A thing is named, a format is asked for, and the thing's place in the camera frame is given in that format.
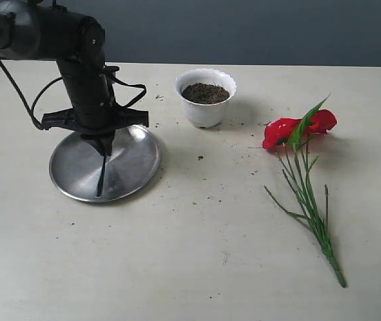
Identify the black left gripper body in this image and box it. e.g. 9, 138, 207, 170
73, 107, 149, 135

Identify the stainless steel spork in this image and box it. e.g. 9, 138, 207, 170
96, 154, 107, 198

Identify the red artificial flower with stems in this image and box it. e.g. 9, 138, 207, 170
261, 99, 348, 288

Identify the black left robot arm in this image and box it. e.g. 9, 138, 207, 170
0, 1, 149, 156

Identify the dark brown potting soil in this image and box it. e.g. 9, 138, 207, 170
182, 83, 230, 104

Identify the white scalloped flower pot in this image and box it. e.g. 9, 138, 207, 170
175, 68, 237, 128

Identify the round stainless steel plate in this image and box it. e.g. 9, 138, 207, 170
49, 125, 161, 203

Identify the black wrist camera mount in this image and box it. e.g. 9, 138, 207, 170
41, 108, 76, 131

